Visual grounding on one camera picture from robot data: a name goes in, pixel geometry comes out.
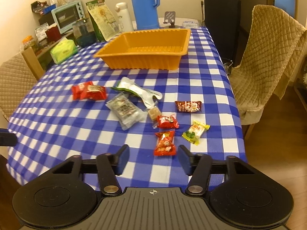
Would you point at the green white snack pouch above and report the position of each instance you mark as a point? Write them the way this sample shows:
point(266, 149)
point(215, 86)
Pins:
point(146, 95)

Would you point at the blue thermos jug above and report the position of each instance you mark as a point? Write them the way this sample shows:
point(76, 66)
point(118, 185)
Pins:
point(146, 15)

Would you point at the green sunflower seed bag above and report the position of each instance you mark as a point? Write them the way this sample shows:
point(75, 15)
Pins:
point(103, 20)

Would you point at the large red snack packet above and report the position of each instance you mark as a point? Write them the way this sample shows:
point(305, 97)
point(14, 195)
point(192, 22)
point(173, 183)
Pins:
point(88, 90)

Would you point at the beige quilted chair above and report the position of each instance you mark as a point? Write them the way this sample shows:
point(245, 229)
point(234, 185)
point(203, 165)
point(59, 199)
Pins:
point(16, 80)
point(273, 52)

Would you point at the dark red chocolate bar packet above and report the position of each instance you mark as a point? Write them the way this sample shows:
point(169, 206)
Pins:
point(188, 106)

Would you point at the white insulated bottle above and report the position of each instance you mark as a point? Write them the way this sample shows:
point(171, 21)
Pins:
point(124, 17)

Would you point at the grey phone stand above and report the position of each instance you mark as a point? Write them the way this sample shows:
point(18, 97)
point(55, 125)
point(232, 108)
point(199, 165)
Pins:
point(169, 19)

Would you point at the dark red box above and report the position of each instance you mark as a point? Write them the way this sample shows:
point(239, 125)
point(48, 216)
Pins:
point(53, 34)

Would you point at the clear small plastic box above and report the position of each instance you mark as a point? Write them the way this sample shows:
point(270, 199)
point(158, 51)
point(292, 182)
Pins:
point(190, 24)

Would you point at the beige quilted chair right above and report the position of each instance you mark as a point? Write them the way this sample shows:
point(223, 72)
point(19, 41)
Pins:
point(273, 52)

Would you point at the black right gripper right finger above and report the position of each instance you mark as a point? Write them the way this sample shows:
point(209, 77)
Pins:
point(198, 166)

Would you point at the red candy packet front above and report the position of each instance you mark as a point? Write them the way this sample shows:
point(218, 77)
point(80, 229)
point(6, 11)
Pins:
point(165, 145)

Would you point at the clear grey snack packet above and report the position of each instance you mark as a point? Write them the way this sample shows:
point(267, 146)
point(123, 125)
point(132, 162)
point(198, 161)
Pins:
point(127, 113)

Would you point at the orange plastic tray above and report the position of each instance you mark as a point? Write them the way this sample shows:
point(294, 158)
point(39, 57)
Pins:
point(147, 49)

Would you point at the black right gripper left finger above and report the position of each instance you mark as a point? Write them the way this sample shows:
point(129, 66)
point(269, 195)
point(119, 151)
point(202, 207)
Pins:
point(109, 166)

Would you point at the light blue toaster oven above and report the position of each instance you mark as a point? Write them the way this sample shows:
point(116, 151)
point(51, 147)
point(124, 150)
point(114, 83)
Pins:
point(66, 15)

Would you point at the small red candy packet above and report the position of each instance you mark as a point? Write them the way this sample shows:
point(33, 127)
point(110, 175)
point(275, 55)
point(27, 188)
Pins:
point(166, 122)

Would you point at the black cabinet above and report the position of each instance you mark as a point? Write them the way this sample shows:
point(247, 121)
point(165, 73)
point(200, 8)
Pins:
point(222, 19)

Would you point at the brown cube candy packet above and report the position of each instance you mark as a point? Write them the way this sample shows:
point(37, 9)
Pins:
point(154, 111)

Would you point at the yellow green candy packet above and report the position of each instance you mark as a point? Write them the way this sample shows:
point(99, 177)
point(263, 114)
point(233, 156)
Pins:
point(195, 131)

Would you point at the blue white checkered tablecloth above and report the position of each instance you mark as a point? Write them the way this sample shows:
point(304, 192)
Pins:
point(74, 110)

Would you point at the green tissue pack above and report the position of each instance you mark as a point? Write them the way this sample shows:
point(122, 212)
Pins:
point(63, 50)

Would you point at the dark glass jar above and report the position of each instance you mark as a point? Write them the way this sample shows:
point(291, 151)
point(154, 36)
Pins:
point(84, 32)

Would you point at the beige quilted chair left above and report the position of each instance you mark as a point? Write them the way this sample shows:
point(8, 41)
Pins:
point(16, 80)

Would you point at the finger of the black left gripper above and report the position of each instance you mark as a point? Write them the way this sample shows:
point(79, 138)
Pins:
point(7, 138)

